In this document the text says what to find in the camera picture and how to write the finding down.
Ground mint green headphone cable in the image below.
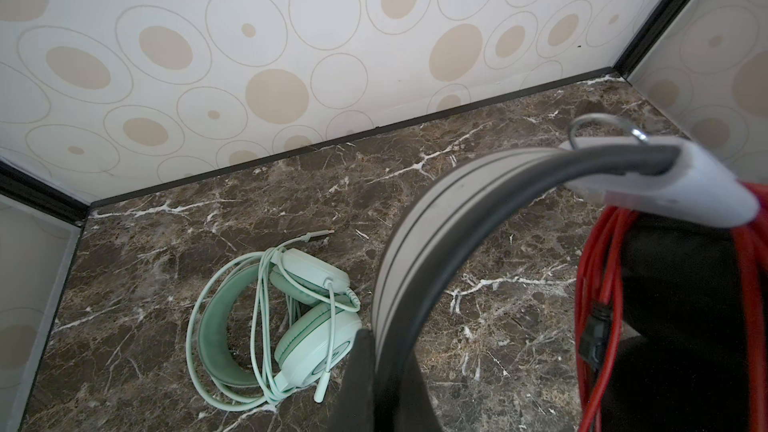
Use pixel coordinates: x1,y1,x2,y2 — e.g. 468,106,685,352
248,229,364,406

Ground mint green headphones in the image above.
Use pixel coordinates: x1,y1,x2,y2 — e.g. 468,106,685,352
185,230,363,412

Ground black vertical frame post left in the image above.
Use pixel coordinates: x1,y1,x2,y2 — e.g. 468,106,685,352
1,159,89,226

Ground black vertical frame post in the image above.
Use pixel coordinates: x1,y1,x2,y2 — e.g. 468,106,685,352
1,159,89,226
613,0,691,79

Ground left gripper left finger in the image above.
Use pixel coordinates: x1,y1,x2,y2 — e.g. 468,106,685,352
327,329,375,432

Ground black vertical frame post right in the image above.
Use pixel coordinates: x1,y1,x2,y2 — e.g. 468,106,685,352
613,0,691,79

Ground white black red headphones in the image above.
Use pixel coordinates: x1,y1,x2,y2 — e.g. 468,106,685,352
372,113,767,431

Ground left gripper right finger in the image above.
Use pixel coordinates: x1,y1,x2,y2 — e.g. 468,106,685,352
394,353,442,432

